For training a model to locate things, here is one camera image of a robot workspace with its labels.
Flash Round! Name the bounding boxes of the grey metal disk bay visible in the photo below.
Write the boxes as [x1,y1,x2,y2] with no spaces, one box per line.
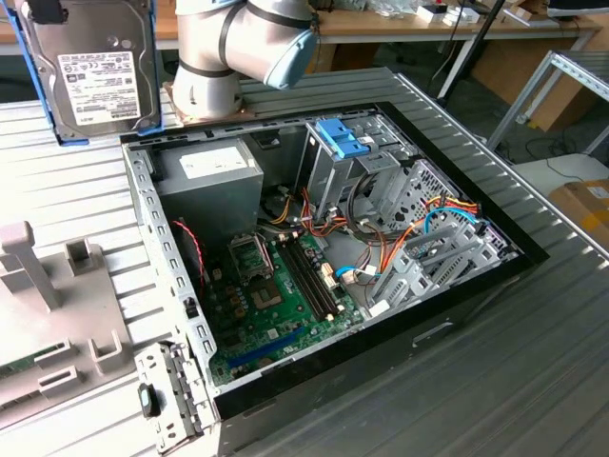
[370,222,521,316]

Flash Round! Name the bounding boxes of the grey metal drive cage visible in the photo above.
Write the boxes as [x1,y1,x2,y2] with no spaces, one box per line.
[293,112,420,225]

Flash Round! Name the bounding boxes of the grey parts rack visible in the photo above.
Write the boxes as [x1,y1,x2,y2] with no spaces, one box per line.
[0,221,139,415]

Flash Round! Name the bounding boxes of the grey power supply unit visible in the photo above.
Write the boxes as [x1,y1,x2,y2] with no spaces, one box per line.
[154,141,265,239]

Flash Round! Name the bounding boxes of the open black PC case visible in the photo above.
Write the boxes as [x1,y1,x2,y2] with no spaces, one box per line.
[118,99,552,457]

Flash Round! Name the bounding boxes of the square brown base plate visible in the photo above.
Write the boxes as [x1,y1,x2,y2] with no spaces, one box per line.
[161,78,256,129]

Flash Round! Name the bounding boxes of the white flat panel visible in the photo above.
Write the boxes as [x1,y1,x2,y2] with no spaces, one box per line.
[513,152,609,197]

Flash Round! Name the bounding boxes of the long blue data wire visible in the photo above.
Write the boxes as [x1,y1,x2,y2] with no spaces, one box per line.
[422,208,490,237]

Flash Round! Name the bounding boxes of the wooden desk with box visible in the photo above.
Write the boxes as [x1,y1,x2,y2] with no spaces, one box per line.
[0,0,182,56]

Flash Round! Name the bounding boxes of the white box red button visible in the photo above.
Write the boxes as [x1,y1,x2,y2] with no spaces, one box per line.
[417,3,451,24]

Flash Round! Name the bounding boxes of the black tripod leg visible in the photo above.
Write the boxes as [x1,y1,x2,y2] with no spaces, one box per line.
[435,0,508,104]

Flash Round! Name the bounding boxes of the red black twisted wire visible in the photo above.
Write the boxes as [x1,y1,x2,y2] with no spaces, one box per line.
[170,218,207,291]

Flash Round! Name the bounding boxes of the white flat box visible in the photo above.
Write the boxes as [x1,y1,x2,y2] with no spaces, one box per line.
[442,7,481,28]

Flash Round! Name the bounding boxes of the clear bags of parts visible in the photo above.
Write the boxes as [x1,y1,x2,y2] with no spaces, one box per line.
[349,0,420,18]

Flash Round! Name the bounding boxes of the CPU socket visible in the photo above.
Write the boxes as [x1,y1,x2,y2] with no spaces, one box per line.
[246,278,285,313]

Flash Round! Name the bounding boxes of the black monitor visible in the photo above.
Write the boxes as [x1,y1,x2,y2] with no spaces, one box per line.
[545,0,609,21]

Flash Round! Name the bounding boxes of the large brown cardboard box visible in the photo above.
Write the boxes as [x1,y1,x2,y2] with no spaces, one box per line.
[473,40,596,132]

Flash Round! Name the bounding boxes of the hard disk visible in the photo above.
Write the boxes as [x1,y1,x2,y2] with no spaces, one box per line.
[8,0,167,148]

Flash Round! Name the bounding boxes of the perforated grey metal bracket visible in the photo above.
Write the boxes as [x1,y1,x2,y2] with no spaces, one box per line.
[378,159,477,234]

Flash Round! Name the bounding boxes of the orange yellow red power wire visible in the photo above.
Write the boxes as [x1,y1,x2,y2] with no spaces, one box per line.
[378,195,481,280]

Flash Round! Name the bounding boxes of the blue expansion slot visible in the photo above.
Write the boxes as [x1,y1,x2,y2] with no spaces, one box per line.
[226,326,306,371]

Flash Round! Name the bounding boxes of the black case fan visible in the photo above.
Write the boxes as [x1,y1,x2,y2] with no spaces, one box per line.
[169,217,210,292]

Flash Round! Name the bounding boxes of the green motherboard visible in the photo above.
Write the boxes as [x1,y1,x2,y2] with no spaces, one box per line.
[204,228,367,387]

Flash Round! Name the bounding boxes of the small black blue knob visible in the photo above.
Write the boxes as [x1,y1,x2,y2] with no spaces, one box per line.
[136,383,162,420]

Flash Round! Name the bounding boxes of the long wooden desk white legs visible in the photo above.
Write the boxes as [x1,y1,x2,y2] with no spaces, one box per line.
[313,0,603,101]

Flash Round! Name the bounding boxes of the metal socket cover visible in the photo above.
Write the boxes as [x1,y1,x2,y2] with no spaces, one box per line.
[228,234,275,284]

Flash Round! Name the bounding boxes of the black RAM slot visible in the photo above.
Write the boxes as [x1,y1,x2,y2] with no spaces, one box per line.
[279,240,334,324]
[289,236,344,316]

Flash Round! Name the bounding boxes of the green circuit board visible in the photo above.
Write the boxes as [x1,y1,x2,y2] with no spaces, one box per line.
[0,346,66,382]

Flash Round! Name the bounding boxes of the blue plastic drive latch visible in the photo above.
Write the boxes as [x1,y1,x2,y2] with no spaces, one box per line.
[314,117,373,162]

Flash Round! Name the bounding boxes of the orange yellow wire bundle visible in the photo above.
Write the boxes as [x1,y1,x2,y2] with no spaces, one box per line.
[259,185,382,248]

